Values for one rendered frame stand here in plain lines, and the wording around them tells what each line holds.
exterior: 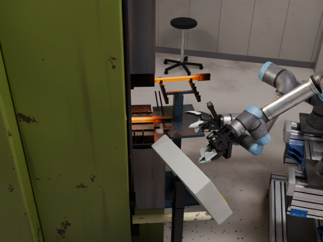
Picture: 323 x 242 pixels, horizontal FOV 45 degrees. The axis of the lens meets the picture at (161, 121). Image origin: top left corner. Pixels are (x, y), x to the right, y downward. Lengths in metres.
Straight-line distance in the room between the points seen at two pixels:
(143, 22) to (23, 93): 0.58
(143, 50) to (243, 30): 3.54
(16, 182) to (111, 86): 0.57
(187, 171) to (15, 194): 0.74
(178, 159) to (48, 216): 0.75
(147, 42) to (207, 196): 0.71
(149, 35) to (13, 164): 0.78
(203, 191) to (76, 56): 0.69
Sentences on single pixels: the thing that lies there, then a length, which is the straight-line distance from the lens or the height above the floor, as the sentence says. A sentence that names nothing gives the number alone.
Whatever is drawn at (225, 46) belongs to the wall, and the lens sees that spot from 5.32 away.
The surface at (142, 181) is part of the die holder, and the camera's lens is 2.22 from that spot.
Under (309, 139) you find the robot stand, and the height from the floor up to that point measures 0.73.
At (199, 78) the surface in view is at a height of 0.93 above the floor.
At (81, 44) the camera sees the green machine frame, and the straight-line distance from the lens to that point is 1.48.
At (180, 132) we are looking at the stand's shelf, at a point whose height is 0.66.
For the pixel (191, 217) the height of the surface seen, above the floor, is 0.63.
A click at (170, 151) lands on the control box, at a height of 1.18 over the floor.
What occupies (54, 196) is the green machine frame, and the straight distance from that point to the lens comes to 1.92.
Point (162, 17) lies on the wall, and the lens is 5.32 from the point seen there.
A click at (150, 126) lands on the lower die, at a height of 0.99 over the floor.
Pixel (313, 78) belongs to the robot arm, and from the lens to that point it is 1.91.
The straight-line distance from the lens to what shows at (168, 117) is 2.16.
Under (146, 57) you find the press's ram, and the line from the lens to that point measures 1.79.
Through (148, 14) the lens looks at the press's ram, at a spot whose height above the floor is 1.65.
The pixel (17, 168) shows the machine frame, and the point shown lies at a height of 1.14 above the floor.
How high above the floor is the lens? 2.18
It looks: 33 degrees down
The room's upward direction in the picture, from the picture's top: 1 degrees clockwise
